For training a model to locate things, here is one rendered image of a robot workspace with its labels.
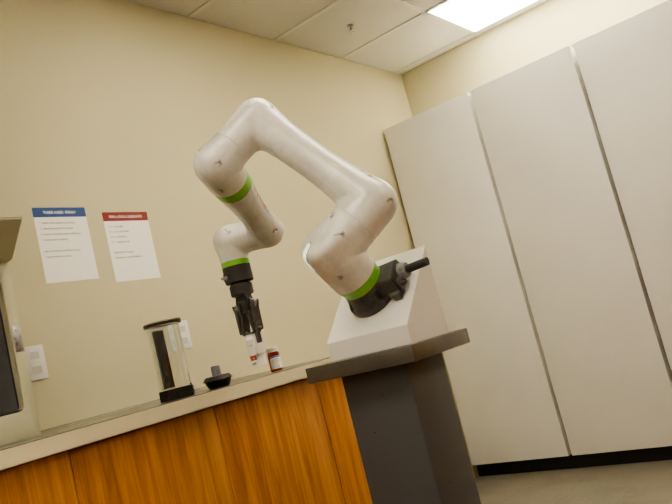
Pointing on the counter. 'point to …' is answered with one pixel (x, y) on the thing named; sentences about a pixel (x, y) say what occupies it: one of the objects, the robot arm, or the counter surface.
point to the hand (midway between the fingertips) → (254, 344)
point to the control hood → (10, 225)
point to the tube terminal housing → (24, 422)
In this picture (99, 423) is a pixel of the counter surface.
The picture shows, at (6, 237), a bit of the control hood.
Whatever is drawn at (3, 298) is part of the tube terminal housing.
